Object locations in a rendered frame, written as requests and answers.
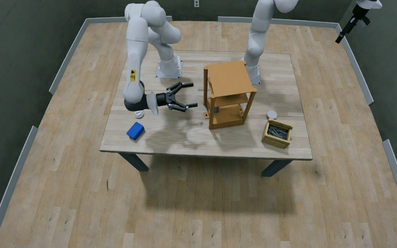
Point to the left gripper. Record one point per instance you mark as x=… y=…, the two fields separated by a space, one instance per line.
x=358 y=12

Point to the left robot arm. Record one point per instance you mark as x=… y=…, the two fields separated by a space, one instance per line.
x=261 y=21

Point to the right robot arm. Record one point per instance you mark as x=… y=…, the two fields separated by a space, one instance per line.
x=160 y=35

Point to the light wooden crate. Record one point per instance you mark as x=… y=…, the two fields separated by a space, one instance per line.
x=277 y=133

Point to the blue rectangular box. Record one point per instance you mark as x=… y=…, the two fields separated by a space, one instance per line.
x=135 y=130

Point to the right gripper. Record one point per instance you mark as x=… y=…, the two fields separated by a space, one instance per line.
x=168 y=98

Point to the grey cylinder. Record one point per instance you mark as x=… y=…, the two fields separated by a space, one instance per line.
x=271 y=114

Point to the tan wooden shelving unit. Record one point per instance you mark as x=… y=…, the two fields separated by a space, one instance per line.
x=229 y=82

